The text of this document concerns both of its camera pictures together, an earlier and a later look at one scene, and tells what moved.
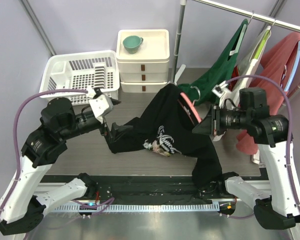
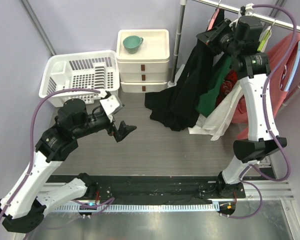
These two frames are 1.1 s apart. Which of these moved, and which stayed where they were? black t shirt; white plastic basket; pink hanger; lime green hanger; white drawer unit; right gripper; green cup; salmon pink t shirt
Moved: pink hanger; right gripper; black t shirt
Stayed: white drawer unit; lime green hanger; green cup; salmon pink t shirt; white plastic basket
